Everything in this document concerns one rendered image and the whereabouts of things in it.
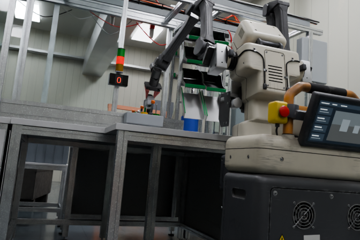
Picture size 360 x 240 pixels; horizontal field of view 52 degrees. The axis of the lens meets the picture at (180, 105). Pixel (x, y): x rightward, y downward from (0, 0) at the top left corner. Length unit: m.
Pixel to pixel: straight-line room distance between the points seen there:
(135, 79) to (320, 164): 10.78
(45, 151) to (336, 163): 3.20
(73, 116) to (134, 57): 10.04
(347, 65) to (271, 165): 4.62
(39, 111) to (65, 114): 0.13
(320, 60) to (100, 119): 2.38
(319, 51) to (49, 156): 2.88
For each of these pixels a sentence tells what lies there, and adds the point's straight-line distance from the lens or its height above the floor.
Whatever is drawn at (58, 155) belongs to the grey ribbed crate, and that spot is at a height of 0.70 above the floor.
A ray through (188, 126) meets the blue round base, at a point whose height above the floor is 1.03.
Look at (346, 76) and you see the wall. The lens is 5.68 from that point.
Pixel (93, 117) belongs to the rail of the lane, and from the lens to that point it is 2.04.
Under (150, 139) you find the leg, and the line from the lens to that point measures 1.71.
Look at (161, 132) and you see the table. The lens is 1.70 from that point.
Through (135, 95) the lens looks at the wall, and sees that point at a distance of 11.77.
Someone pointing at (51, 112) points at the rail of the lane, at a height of 0.92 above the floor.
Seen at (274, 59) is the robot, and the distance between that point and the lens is 1.65.
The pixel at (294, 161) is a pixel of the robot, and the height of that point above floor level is 0.73.
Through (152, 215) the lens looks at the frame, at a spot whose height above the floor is 0.42.
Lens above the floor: 0.69
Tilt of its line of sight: 9 degrees up
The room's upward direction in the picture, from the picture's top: 5 degrees clockwise
